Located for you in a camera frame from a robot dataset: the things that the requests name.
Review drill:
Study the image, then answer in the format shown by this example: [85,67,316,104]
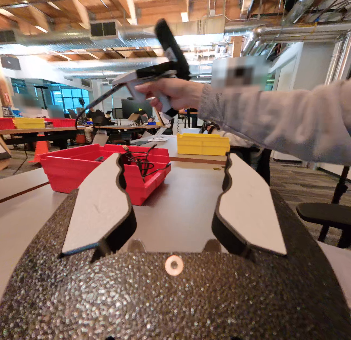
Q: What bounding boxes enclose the yellow storage bin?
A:
[12,117,46,130]

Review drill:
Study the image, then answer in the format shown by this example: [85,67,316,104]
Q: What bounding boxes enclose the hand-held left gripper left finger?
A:
[61,153,137,257]

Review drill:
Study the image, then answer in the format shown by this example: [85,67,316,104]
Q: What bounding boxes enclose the orange traffic cone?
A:
[28,134,52,163]

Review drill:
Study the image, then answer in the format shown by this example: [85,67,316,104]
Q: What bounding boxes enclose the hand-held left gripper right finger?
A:
[211,153,288,257]

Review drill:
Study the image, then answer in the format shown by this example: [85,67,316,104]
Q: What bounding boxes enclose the black monitor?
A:
[121,99,153,119]

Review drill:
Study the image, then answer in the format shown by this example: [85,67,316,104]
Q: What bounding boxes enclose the grey desk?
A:
[0,134,231,294]

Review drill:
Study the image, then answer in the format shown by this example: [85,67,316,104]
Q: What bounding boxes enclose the red plastic bin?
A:
[39,143,171,206]

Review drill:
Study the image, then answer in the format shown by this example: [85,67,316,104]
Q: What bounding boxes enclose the yellow plastic bin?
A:
[176,132,231,156]

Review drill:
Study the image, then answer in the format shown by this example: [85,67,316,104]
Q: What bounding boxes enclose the person's right hand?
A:
[134,77,205,112]

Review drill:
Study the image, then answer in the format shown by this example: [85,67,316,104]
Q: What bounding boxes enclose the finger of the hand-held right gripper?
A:
[111,70,178,86]

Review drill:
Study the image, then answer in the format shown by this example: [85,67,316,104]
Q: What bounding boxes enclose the person's right forearm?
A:
[197,80,351,166]

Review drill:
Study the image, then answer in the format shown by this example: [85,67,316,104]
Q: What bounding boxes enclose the document stand with sheets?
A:
[146,106,175,142]

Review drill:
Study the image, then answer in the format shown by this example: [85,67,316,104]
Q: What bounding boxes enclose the black braided cable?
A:
[127,150,171,182]

